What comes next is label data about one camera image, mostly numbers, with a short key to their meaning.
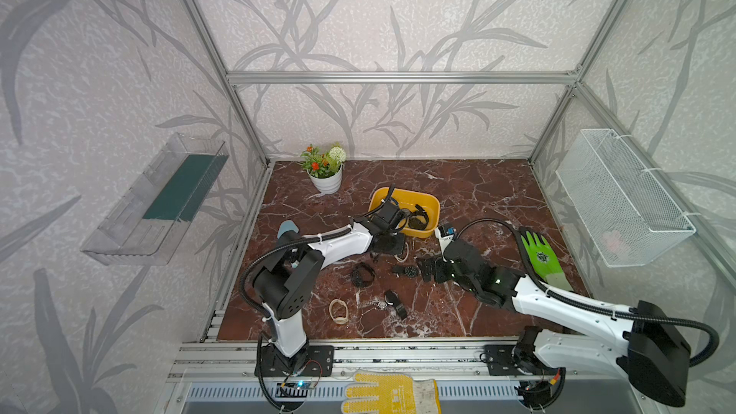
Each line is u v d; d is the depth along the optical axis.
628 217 0.63
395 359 0.75
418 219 0.97
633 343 0.41
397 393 0.69
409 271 0.89
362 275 0.89
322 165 0.99
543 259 0.91
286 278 0.47
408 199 1.05
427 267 0.72
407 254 0.89
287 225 1.01
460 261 0.60
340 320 0.79
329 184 1.05
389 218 0.73
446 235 0.71
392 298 0.85
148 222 0.65
